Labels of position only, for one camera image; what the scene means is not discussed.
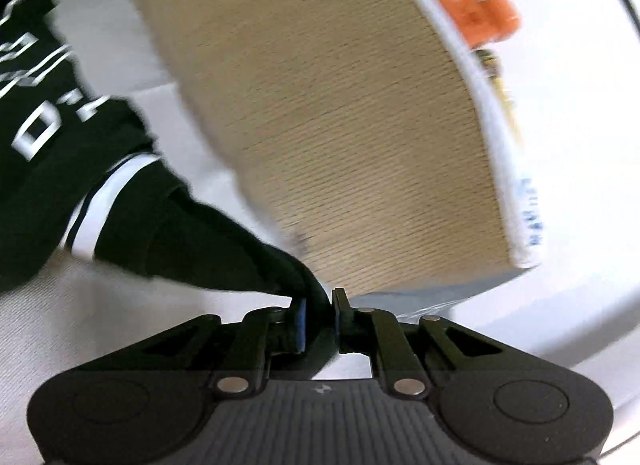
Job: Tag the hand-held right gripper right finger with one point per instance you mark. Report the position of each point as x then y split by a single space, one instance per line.
340 325

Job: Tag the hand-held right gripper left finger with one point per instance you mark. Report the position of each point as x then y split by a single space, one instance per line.
300 325

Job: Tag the black white-print shirt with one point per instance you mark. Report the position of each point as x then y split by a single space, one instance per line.
165 235

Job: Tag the grey patterned cloth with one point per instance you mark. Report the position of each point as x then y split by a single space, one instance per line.
425 292

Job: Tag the tan woven headboard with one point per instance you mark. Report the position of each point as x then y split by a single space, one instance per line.
325 120

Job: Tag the yellow patterned toy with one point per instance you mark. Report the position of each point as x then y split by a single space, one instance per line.
492 70

